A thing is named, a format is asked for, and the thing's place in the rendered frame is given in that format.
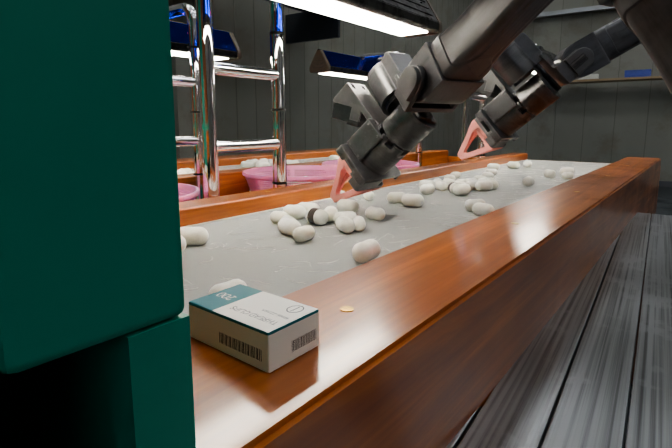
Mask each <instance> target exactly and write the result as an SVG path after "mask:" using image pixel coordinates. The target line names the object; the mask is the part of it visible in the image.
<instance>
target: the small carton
mask: <svg viewBox="0 0 672 448"><path fill-rule="evenodd" d="M189 317H190V336H191V337H192V338H194V339H197V340H199V341H201V342H203V343H205V344H207V345H209V346H211V347H214V348H216V349H218V350H220V351H222V352H224V353H226V354H229V355H231V356H233V357H235V358H237V359H239V360H241V361H243V362H246V363H248V364H250V365H252V366H254V367H256V368H258V369H260V370H263V371H265V372H267V373H271V372H273V371H274V370H276V369H278V368H280V367H282V366H283V365H285V364H287V363H289V362H290V361H292V360H294V359H296V358H297V357H299V356H301V355H303V354H304V353H306V352H308V351H310V350H312V349H313V348H315V347H317V346H318V345H319V310H318V309H317V308H314V307H311V306H308V305H305V304H301V303H298V302H295V301H292V300H289V299H286V298H283V297H279V296H276V295H273V294H270V293H267V292H264V291H261V290H258V289H254V288H251V287H248V286H245V285H242V284H238V285H236V286H233V287H230V288H227V289H224V290H221V291H218V292H215V293H212V294H209V295H206V296H203V297H200V298H197V299H195V300H192V301H189Z"/></svg>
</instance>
